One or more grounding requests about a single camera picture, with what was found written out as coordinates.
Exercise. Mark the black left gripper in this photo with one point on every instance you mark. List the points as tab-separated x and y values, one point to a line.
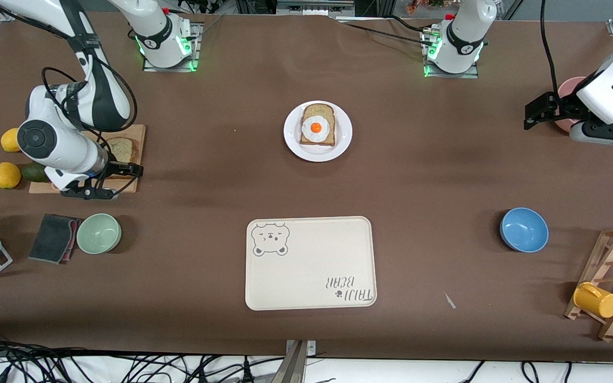
565	110

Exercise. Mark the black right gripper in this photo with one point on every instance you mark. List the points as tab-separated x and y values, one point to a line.
116	168

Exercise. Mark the plain bread slice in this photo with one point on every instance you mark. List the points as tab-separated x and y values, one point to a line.
124	149

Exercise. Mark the round white plate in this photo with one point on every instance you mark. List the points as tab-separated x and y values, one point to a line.
291	143

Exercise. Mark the fried egg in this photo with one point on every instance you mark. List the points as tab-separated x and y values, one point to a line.
315	127

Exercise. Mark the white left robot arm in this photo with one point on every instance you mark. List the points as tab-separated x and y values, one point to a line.
461	37

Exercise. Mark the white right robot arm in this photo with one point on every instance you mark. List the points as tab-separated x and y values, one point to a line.
99	101

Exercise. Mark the pink bowl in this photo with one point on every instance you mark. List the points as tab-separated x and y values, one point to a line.
570	88

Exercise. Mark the wooden cutting board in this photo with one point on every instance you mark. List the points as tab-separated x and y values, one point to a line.
139	143

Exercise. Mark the pale green bowl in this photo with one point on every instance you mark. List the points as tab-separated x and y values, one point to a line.
99	234

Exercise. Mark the green avocado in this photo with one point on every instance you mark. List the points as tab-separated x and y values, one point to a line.
34	172

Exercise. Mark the grey and pink folded cloth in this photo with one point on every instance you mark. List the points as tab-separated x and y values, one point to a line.
51	239

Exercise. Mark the blue bowl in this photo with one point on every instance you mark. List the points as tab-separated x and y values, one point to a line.
524	230

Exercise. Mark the yellow lemon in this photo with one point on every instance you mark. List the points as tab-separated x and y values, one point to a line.
10	139
6	175

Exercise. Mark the yellow mug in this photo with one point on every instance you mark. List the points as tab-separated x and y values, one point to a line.
596	300

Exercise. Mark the cream tray with bear print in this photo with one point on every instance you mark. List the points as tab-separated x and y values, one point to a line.
312	266

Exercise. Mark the small white paper scrap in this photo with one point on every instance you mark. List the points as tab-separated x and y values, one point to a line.
449	300

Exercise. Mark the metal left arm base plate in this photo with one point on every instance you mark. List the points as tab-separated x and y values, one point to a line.
474	74

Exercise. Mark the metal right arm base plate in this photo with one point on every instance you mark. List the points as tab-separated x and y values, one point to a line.
196	53

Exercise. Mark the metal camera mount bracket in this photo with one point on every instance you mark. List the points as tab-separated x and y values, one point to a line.
296	364

